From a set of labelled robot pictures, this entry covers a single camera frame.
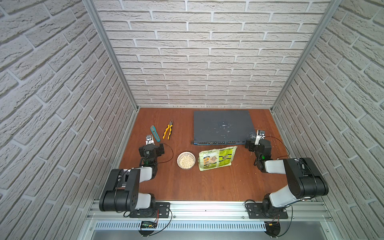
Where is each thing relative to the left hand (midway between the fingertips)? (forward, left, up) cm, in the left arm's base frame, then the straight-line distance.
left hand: (149, 141), depth 91 cm
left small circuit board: (-42, -6, -9) cm, 44 cm away
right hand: (+3, -66, +1) cm, 66 cm away
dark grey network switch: (+13, -49, -3) cm, 51 cm away
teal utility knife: (+11, -1, -7) cm, 13 cm away
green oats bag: (-15, -37, +5) cm, 40 cm away
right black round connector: (-45, -66, -7) cm, 80 cm away
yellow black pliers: (+16, -10, -6) cm, 19 cm away
